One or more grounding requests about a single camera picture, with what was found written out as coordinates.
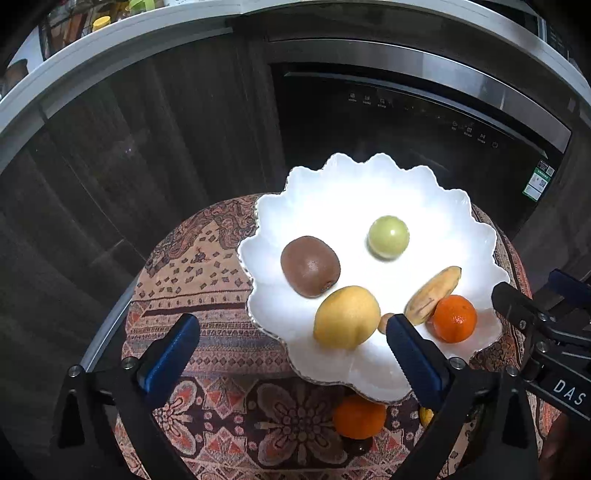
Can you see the black built-in dishwasher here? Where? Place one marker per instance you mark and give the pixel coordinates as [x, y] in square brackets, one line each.
[369, 129]

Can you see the dark purple plum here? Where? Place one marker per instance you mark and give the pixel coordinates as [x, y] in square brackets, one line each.
[358, 446]

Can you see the yellow capped bottle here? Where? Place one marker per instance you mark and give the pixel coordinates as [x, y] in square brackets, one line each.
[101, 24]

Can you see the white scalloped plate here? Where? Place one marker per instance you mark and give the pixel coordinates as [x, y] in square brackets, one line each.
[332, 198]

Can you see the patterned red brown tablecloth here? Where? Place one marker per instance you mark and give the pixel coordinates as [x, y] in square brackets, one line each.
[207, 300]

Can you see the small brown longan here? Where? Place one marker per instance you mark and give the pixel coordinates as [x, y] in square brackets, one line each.
[384, 323]

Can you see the yellow green mango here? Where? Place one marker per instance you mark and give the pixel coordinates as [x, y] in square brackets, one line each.
[425, 415]

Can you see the small yellow banana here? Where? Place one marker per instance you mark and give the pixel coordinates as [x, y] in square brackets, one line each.
[434, 295]

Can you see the silver black microwave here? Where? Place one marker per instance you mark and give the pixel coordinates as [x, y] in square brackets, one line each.
[554, 37]

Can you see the brown kiwi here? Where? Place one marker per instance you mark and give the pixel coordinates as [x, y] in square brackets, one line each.
[310, 265]

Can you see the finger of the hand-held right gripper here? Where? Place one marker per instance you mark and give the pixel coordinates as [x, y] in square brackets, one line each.
[565, 279]
[512, 300]

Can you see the orange tangerine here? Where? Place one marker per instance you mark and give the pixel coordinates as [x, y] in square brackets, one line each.
[455, 318]
[359, 417]

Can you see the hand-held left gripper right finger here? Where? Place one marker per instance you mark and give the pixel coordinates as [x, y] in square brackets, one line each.
[415, 364]

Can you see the small green apple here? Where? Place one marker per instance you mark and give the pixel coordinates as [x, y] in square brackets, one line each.
[388, 236]

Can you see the yellow lemon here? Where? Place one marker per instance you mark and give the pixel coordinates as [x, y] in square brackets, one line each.
[346, 318]

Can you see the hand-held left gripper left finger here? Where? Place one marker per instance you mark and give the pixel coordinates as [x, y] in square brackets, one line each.
[171, 355]

